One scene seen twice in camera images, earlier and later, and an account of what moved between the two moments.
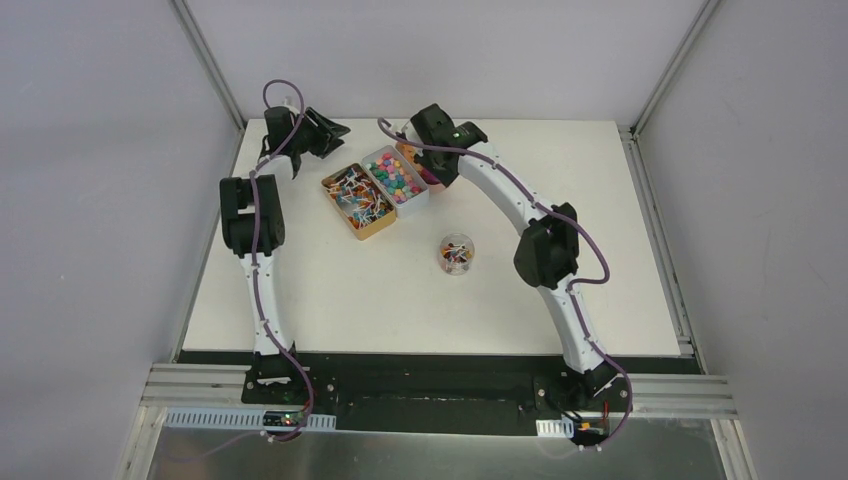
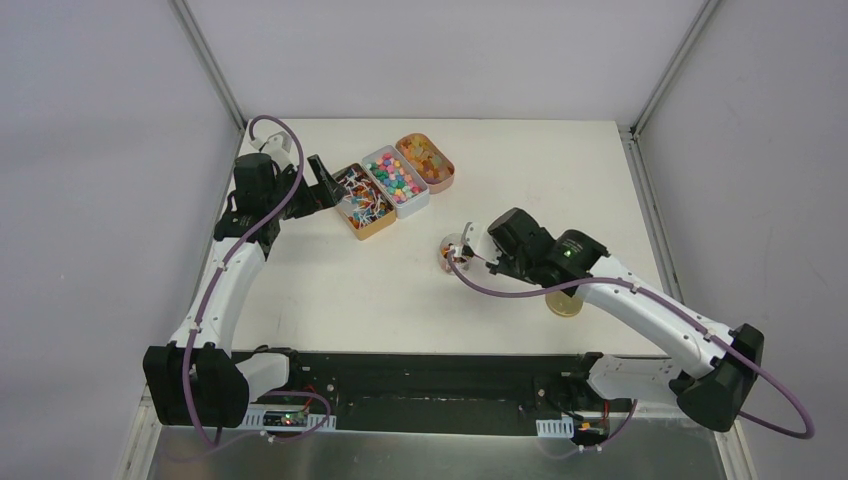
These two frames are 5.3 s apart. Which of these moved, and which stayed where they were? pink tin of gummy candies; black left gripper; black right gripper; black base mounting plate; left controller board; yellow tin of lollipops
Moved: black right gripper; black left gripper
Stayed: pink tin of gummy candies; left controller board; yellow tin of lollipops; black base mounting plate
